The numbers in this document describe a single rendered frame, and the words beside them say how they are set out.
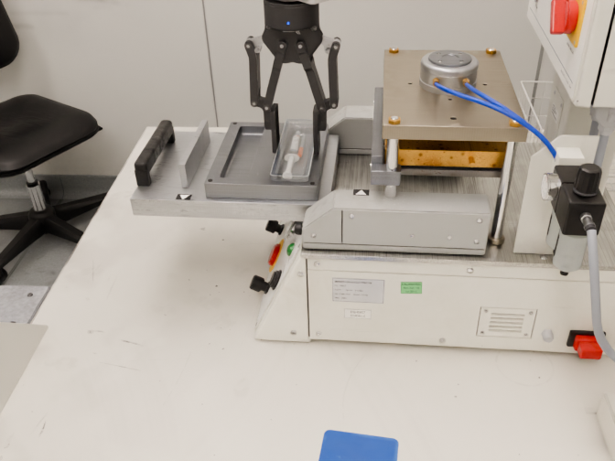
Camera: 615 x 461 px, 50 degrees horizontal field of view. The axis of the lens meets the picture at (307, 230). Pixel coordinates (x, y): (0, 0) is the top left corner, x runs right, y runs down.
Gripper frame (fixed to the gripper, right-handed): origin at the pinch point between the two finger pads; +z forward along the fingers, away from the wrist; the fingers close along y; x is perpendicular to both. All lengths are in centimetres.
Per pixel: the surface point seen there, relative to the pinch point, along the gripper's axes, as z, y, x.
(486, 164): -1.1, -27.0, 10.2
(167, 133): 2.9, 21.6, -3.9
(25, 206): 104, 133, -128
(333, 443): 27.9, -8.2, 34.8
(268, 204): 6.2, 2.9, 10.9
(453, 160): -1.5, -22.6, 10.2
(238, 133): 4.0, 10.4, -6.5
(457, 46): 38, -40, -144
